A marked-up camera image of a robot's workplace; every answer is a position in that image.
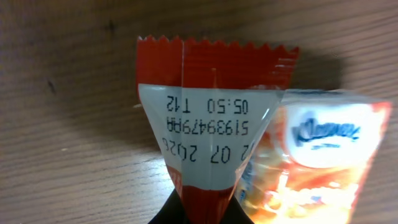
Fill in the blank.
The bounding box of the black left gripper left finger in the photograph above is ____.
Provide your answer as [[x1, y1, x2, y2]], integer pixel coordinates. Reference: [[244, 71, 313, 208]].
[[149, 190, 188, 224]]

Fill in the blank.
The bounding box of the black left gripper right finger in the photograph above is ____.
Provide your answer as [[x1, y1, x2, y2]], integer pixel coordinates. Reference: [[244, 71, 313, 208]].
[[220, 197, 254, 224]]

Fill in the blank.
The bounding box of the orange tissue pack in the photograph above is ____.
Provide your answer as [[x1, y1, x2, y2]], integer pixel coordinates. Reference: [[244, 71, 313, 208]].
[[235, 89, 392, 224]]

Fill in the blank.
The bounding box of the red stick sachet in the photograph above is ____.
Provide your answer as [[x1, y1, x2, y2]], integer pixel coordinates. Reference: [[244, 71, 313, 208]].
[[136, 36, 300, 223]]

